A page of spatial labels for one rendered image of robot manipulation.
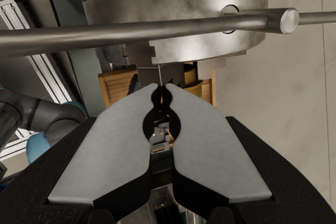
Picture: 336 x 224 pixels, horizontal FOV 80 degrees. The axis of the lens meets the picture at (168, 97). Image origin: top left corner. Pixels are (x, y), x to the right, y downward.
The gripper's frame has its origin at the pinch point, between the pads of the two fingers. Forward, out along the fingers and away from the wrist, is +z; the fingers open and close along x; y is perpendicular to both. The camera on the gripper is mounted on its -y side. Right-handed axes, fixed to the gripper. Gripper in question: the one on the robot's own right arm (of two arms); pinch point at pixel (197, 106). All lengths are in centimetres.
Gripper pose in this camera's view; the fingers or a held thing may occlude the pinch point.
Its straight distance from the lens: 47.5
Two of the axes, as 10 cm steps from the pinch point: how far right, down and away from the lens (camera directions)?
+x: 2.9, 3.8, -8.8
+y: 0.9, 9.0, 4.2
